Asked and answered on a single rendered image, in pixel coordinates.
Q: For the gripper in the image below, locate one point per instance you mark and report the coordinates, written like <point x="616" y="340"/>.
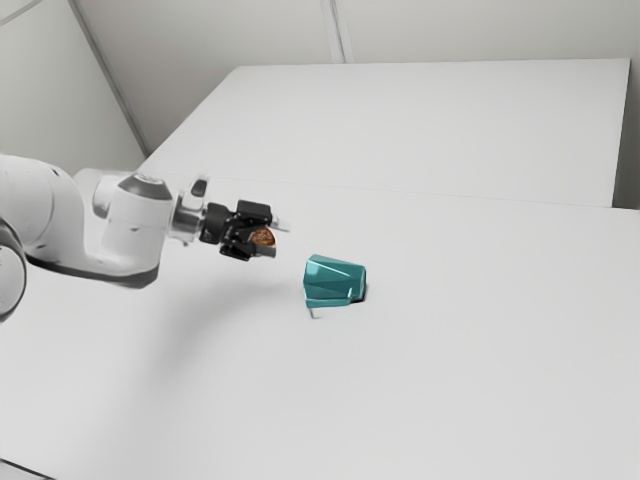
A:
<point x="216" y="225"/>

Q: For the small brown round lump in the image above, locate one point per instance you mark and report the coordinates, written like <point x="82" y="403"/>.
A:
<point x="263" y="236"/>

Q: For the teal faceted mug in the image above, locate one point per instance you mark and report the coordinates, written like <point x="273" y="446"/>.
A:
<point x="330" y="280"/>

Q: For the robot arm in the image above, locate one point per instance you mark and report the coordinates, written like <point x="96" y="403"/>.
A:
<point x="55" y="220"/>

